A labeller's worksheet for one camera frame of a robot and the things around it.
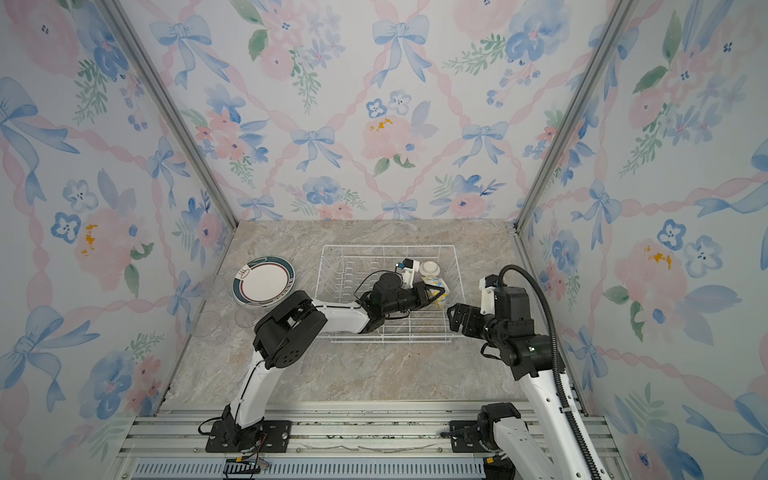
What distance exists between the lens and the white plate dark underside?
3.18 ft

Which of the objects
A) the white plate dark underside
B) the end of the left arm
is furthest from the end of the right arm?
the white plate dark underside

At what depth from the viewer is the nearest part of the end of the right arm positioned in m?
0.55

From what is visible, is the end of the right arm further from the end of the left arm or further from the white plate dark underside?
the white plate dark underside

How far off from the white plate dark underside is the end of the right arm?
607 millimetres
